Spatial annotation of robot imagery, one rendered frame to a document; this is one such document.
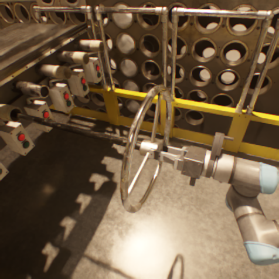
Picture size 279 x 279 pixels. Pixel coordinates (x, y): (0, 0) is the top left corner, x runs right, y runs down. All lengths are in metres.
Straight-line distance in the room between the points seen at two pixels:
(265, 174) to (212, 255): 0.90
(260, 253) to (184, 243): 0.84
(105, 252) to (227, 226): 0.77
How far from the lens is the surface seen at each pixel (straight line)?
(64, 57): 1.32
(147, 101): 0.49
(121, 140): 0.65
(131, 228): 1.44
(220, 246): 1.44
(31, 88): 1.06
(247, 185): 0.60
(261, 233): 0.62
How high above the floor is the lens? 1.33
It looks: 45 degrees down
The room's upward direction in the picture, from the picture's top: 6 degrees counter-clockwise
